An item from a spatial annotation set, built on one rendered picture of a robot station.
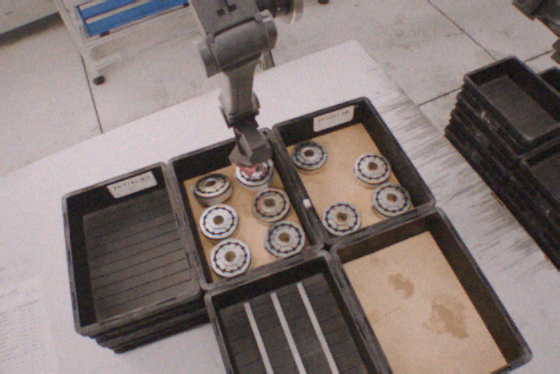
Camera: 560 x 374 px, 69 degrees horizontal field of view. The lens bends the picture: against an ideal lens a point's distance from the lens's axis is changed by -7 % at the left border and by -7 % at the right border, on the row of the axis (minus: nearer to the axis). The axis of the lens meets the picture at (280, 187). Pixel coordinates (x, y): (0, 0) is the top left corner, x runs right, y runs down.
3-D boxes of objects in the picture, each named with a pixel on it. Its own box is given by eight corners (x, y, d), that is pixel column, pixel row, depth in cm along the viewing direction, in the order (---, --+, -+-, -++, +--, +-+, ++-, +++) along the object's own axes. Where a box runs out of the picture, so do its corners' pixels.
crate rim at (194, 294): (64, 199, 114) (60, 195, 112) (167, 164, 118) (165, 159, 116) (80, 339, 93) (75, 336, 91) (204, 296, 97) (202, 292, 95)
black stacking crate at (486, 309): (326, 267, 109) (328, 248, 100) (428, 227, 113) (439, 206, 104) (398, 424, 88) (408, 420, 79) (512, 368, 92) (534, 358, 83)
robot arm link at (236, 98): (263, -1, 56) (188, 31, 55) (282, 36, 56) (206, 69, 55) (253, 88, 99) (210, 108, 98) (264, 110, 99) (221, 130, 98)
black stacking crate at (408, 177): (273, 151, 130) (270, 126, 121) (362, 122, 134) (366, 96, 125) (326, 266, 109) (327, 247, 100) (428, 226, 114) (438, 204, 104)
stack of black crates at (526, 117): (437, 142, 211) (461, 74, 174) (483, 121, 217) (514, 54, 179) (489, 203, 191) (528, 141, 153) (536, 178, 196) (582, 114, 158)
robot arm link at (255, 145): (252, 87, 95) (216, 103, 94) (273, 122, 90) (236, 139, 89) (261, 120, 106) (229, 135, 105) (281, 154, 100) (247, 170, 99)
